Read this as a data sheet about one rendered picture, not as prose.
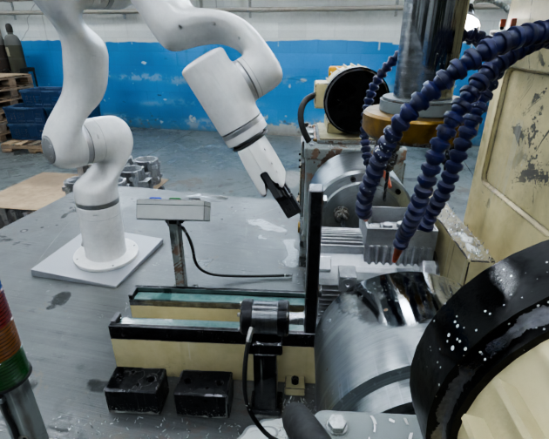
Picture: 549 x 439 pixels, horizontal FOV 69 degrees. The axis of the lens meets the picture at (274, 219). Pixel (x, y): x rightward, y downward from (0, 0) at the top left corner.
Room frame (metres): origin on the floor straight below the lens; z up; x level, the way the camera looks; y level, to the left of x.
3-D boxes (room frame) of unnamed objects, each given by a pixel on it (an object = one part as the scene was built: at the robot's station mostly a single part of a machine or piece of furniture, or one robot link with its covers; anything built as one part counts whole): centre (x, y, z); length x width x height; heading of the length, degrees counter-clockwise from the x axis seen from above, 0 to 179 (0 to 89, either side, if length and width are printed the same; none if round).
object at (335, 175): (1.02, -0.22, 1.04); 0.37 x 0.25 x 0.25; 176
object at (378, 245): (0.66, -0.22, 1.11); 0.12 x 0.11 x 0.07; 85
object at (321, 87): (1.30, -0.20, 1.16); 0.33 x 0.26 x 0.42; 176
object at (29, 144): (5.62, 3.04, 0.39); 1.20 x 0.80 x 0.79; 85
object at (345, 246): (0.67, -0.18, 1.01); 0.20 x 0.19 x 0.19; 85
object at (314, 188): (0.54, -0.06, 1.12); 0.04 x 0.03 x 0.26; 86
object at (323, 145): (1.26, -0.23, 0.99); 0.35 x 0.31 x 0.37; 176
